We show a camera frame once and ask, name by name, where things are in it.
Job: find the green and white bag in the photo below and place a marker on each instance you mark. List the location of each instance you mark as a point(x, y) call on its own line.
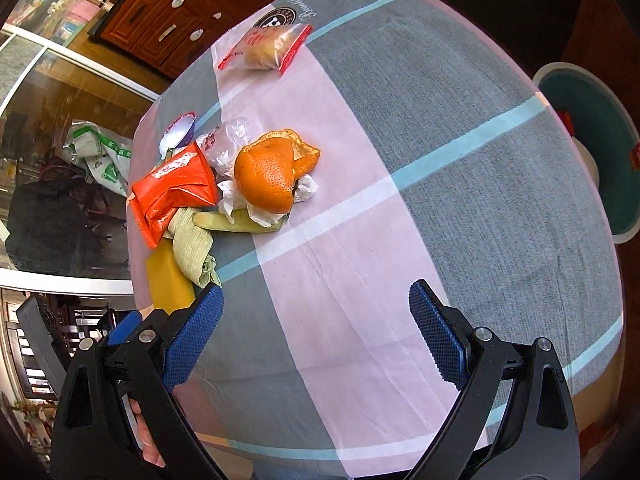
point(100, 160)

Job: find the clear plastic bag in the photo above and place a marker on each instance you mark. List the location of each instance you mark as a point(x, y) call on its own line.
point(225, 142)

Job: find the wrapped pastry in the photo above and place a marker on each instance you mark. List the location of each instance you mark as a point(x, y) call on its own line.
point(262, 45)

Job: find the wooden kitchen cabinet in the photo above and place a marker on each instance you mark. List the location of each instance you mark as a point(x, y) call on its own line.
point(150, 15)

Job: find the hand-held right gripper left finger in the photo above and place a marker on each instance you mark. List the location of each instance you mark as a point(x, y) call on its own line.
point(192, 340)

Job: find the person's left hand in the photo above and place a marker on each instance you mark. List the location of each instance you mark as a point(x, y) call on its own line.
point(150, 440)

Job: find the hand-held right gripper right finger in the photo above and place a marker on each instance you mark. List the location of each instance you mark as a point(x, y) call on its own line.
point(440, 335)

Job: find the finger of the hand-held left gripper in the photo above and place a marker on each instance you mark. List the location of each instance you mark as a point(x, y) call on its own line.
point(125, 327)

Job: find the red crinkled snack bag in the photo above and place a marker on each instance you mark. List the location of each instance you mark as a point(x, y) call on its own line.
point(175, 185)

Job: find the dark wooden chair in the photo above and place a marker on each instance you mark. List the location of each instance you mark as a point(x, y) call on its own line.
point(37, 325)

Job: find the checked tablecloth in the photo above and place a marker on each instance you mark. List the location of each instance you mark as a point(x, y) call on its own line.
point(450, 160)

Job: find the glass sliding door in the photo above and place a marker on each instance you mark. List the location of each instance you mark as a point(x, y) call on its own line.
point(75, 90)

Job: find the white tissue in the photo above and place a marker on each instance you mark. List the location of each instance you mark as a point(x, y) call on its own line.
point(307, 187)

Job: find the yellow sponge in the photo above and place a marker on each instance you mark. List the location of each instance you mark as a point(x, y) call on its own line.
point(167, 280)

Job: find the orange peel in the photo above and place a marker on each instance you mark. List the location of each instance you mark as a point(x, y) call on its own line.
point(265, 175)

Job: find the small white red-rimmed dish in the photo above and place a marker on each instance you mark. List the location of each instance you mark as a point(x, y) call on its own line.
point(176, 135)

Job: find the teal cushioned stool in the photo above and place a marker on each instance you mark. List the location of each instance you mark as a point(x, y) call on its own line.
point(590, 150)

